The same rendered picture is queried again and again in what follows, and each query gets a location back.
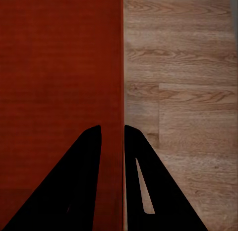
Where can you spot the storage box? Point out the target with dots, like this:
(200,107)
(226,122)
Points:
(61,73)

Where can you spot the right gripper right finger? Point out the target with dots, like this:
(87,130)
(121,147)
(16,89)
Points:
(173,212)

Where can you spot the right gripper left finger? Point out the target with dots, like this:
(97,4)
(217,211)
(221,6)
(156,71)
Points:
(65,200)

